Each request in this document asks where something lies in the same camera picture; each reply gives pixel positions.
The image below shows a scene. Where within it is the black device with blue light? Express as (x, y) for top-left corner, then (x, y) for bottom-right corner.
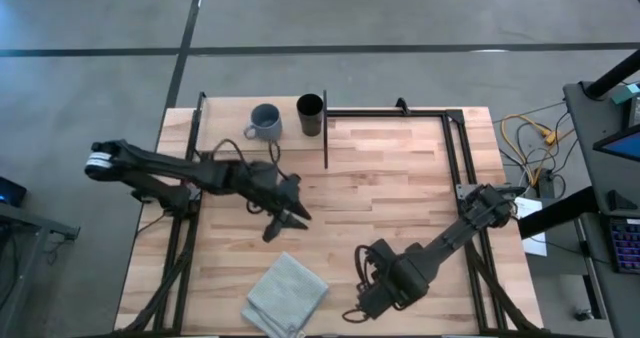
(0, 175), (28, 209)

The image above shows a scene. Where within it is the blue-screen monitor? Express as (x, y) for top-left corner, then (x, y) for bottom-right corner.
(593, 124), (640, 163)

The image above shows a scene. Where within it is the teal box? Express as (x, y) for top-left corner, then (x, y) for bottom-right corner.
(610, 81), (640, 105)

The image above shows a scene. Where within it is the black tall cup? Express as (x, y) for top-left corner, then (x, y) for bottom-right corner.
(295, 93), (325, 138)

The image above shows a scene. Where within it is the dark grey side desk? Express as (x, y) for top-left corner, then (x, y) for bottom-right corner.
(562, 80), (640, 338)

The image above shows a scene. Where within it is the grey ceramic mug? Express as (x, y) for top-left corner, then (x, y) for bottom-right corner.
(242, 102), (284, 143)

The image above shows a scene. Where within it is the yellow cable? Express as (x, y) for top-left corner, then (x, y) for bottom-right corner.
(499, 112), (575, 189)

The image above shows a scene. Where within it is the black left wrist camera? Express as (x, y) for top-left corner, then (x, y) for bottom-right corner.
(244, 161), (280, 192)

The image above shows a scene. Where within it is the grey waffle-weave cloth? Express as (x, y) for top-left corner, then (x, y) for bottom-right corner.
(240, 250), (331, 338)

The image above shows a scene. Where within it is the black beam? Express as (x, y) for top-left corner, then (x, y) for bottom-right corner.
(517, 186), (600, 241)

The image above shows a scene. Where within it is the keyboard with colourful keys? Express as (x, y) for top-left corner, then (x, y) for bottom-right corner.
(608, 216), (640, 275)

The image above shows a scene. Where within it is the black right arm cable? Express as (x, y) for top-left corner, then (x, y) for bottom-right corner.
(341, 243), (375, 325)

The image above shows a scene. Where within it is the wooden shelf with black frame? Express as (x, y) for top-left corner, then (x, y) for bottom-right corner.
(192, 89), (330, 171)

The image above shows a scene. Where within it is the black aluminium table frame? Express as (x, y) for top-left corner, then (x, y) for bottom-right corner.
(115, 96), (545, 338)

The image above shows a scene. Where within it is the black slanted pole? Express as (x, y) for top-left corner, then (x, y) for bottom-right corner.
(584, 49), (640, 100)

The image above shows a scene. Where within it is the white paper sheet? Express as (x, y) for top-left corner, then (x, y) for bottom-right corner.
(512, 196), (549, 258)

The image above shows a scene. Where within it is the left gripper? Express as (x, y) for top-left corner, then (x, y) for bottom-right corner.
(238, 160), (313, 245)

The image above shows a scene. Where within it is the black triangular stand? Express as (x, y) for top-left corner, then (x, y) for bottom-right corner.
(606, 189), (639, 212)

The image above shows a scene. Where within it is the grey side table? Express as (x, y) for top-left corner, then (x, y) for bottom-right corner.
(0, 201), (81, 338)

